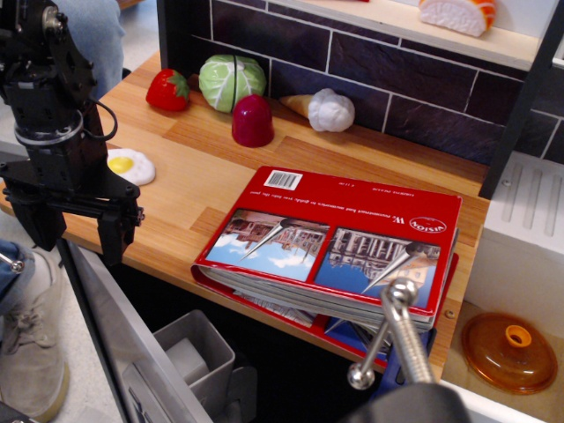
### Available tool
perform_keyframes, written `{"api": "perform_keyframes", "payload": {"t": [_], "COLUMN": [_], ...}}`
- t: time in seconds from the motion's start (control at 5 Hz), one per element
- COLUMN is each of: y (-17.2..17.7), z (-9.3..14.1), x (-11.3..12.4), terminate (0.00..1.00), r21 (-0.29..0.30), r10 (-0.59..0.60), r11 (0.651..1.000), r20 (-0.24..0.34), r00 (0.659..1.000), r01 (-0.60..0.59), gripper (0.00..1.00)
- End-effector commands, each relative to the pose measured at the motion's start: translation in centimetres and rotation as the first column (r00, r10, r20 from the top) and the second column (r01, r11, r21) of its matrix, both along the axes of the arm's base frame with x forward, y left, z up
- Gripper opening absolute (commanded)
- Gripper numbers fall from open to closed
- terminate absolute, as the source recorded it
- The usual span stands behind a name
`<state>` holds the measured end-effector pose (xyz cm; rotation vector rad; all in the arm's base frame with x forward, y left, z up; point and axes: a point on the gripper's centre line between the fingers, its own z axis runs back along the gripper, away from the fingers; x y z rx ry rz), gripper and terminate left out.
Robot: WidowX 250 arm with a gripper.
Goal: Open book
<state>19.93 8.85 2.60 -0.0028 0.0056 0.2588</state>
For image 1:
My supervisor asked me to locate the wooden upper shelf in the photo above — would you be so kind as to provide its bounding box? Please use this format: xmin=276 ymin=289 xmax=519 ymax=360
xmin=278 ymin=1 xmax=540 ymax=71

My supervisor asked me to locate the grey plastic bin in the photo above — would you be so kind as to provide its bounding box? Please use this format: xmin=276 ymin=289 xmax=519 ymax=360
xmin=154 ymin=310 xmax=235 ymax=418

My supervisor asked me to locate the black shelf post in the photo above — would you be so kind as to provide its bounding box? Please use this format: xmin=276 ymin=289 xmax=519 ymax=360
xmin=479 ymin=0 xmax=563 ymax=200

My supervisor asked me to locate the red toy strawberry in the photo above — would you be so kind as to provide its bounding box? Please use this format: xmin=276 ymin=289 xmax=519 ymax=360
xmin=145 ymin=69 xmax=190 ymax=111

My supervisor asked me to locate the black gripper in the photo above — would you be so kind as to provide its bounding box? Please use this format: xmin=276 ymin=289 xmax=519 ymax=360
xmin=1 ymin=130 xmax=145 ymax=265

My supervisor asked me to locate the red hardcover book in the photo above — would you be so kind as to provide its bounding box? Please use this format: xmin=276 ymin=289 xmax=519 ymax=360
xmin=191 ymin=167 xmax=463 ymax=353

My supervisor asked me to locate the beige sneaker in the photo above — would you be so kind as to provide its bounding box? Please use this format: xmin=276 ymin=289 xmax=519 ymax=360
xmin=1 ymin=242 xmax=70 ymax=422

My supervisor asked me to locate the blue clamp body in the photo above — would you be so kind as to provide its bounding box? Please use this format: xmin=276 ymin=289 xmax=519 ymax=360
xmin=369 ymin=326 xmax=438 ymax=400

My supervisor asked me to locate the white toy ice cream cone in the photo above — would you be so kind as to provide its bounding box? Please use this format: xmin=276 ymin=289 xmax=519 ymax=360
xmin=279 ymin=88 xmax=355 ymax=132

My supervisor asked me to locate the dark red toy onion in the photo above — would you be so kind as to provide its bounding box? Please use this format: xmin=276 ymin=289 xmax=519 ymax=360
xmin=232 ymin=94 xmax=274 ymax=148

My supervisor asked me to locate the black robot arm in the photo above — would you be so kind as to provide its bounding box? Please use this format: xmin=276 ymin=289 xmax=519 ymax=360
xmin=1 ymin=1 xmax=144 ymax=265

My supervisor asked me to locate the white toy sink unit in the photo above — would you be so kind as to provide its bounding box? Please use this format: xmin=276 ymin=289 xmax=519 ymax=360
xmin=442 ymin=152 xmax=563 ymax=422

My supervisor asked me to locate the orange transparent pot lid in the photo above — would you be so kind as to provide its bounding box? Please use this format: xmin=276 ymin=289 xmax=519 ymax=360
xmin=462 ymin=313 xmax=558 ymax=395

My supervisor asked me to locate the toy fried egg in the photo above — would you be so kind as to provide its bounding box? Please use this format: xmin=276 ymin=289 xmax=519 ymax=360
xmin=108 ymin=149 xmax=156 ymax=186

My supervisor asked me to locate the green toy cabbage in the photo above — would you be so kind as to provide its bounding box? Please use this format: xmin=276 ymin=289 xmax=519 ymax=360
xmin=199 ymin=55 xmax=266 ymax=113

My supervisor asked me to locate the person leg in jeans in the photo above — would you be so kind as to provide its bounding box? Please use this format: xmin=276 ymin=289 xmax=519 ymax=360
xmin=55 ymin=0 xmax=125 ymax=100

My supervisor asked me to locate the metal clamp screw handle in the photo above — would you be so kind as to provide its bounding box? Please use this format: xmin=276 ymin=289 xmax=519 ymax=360
xmin=347 ymin=278 xmax=435 ymax=390

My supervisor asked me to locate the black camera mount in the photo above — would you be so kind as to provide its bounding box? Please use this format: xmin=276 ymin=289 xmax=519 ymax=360
xmin=340 ymin=383 xmax=471 ymax=423

